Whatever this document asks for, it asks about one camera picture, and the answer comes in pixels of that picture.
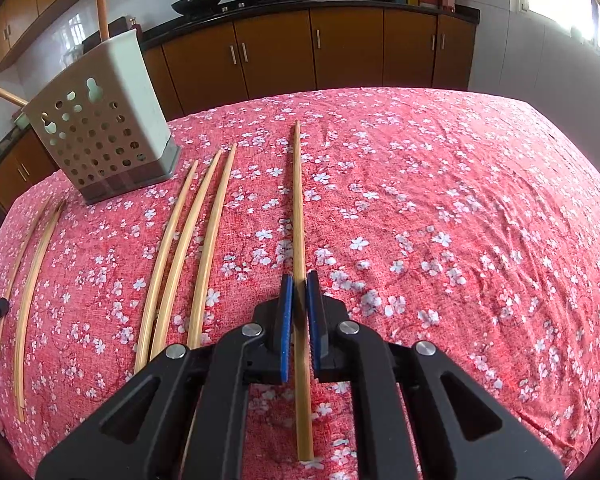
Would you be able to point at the black kitchen countertop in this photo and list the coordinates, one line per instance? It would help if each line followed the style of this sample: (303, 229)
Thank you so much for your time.
(360, 7)

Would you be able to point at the brown lower kitchen cabinets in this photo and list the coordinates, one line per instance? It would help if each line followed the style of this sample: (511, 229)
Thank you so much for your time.
(275, 55)

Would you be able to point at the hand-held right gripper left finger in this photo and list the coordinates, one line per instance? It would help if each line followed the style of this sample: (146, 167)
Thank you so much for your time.
(286, 310)

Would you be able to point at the brown kitchen cabinets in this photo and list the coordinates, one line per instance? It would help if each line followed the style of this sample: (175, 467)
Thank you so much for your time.
(20, 10)
(275, 55)

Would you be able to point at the black gas stove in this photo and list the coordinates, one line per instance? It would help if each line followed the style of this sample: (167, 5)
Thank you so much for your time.
(240, 6)

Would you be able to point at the green plastic basin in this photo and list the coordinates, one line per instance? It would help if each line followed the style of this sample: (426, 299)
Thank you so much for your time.
(22, 120)

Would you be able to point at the wooden chopstick holder box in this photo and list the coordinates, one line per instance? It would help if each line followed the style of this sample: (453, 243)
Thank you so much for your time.
(125, 90)

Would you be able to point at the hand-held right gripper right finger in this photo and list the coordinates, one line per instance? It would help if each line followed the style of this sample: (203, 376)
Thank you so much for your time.
(313, 320)

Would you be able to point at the red floral tablecloth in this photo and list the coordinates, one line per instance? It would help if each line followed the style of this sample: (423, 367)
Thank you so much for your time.
(430, 210)

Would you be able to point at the brown upper kitchen cabinets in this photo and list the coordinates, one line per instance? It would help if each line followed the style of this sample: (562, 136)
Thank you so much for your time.
(20, 10)

